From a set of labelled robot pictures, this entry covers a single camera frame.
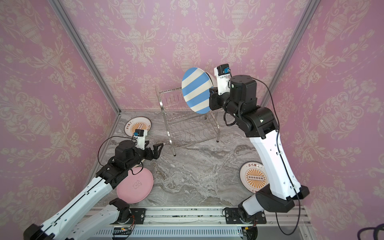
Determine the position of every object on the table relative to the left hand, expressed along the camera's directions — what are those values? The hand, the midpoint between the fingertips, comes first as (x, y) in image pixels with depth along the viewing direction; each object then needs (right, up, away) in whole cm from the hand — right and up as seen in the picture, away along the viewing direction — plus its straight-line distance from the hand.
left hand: (157, 144), depth 76 cm
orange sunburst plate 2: (+54, -20, +11) cm, 58 cm away
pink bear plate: (-13, -25, +7) cm, 29 cm away
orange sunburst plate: (-23, +12, +36) cm, 45 cm away
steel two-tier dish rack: (+13, +9, +29) cm, 33 cm away
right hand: (+26, +24, -18) cm, 40 cm away
